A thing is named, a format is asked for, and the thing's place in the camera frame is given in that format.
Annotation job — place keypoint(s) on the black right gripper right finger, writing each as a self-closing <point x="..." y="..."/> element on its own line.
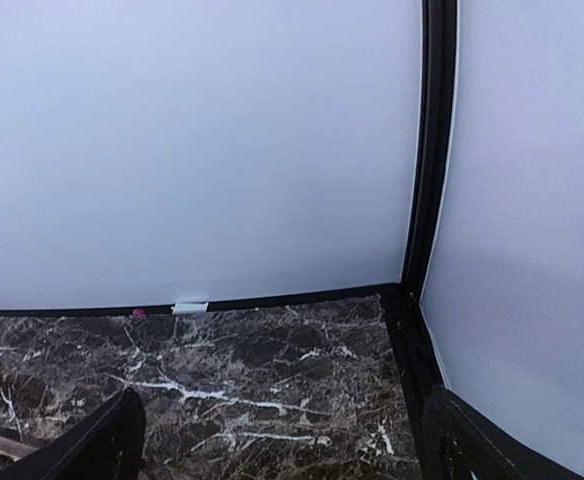
<point x="460" y="443"/>

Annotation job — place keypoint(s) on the white wall clip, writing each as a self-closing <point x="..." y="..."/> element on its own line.
<point x="182" y="308"/>

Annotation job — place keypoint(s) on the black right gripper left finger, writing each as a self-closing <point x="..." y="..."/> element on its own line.
<point x="107" y="444"/>

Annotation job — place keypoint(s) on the black corner frame post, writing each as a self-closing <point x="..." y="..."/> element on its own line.
<point x="439" y="48"/>

